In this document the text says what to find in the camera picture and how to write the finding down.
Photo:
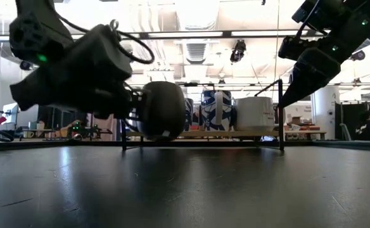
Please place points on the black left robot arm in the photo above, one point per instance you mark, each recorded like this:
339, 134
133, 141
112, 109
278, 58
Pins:
36, 38

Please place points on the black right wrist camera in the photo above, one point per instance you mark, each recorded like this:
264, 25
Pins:
299, 49

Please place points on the white mug pink interior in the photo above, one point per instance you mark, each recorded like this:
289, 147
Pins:
254, 114

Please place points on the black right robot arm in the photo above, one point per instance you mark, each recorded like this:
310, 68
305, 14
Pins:
362, 12

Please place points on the wooden background table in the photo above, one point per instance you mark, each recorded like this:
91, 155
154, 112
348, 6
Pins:
305, 130

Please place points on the black ceiling spotlight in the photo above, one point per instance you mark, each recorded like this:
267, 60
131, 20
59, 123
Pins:
359, 56
26, 66
238, 50

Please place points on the long linear ceiling light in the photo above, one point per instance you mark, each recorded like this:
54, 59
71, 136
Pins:
188, 34

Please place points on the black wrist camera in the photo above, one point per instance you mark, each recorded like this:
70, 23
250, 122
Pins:
299, 49
105, 54

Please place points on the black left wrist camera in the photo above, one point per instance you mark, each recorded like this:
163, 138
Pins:
105, 54

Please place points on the white mug blue floral print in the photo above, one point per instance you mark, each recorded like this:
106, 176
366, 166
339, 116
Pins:
208, 111

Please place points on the wooden shelf black metal frame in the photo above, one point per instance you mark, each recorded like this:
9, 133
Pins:
235, 133

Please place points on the grey office chair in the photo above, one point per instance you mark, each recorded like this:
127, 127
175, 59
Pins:
343, 131

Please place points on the black table mat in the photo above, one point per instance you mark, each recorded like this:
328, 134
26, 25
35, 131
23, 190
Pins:
77, 196

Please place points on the black partition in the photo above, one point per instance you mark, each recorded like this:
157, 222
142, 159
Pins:
346, 114

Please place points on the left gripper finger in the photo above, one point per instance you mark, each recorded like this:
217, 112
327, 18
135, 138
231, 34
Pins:
140, 98

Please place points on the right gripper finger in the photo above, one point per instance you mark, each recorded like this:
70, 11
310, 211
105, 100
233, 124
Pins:
302, 87

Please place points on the pink fabric panel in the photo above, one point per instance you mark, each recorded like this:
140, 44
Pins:
104, 128

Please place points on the white mug green interior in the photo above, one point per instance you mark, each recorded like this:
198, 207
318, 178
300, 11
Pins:
166, 111

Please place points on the cardboard box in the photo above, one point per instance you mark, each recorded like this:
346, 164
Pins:
296, 119

